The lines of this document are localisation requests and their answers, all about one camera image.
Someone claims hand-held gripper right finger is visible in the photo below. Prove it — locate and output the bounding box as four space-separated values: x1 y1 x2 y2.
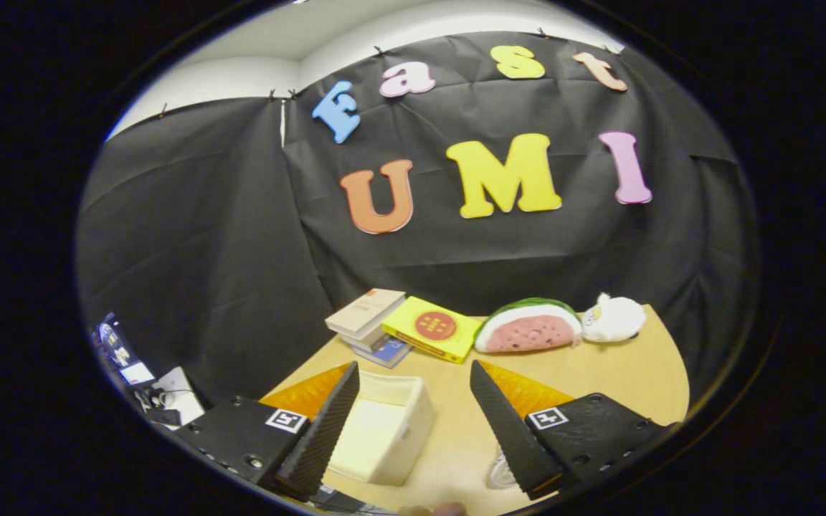
469 359 679 502

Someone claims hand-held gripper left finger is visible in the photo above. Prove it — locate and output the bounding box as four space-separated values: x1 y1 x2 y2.
169 360 361 502

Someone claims white canvas shoe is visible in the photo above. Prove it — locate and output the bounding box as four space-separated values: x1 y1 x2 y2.
486 446 521 492

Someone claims cream fabric storage box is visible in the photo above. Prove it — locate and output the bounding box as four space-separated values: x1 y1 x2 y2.
323 371 437 488

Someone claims grey book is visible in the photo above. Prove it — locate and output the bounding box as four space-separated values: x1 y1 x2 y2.
341 326 389 353

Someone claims watermelon plush toy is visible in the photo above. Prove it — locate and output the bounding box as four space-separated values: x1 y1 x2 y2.
473 297 584 354

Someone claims blue book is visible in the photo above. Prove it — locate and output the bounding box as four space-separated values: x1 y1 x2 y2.
352 335 415 370

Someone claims yellow book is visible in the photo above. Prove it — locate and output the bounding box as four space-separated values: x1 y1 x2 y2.
381 296 484 364

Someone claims beige book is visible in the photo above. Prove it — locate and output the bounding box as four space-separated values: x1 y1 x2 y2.
325 288 407 338

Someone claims white device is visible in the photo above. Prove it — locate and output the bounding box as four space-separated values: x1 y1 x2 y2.
149 367 206 429

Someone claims white plush toy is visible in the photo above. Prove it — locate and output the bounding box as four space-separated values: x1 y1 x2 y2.
580 292 647 343

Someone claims computer monitor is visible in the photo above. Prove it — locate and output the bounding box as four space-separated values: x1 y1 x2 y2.
94 312 157 388

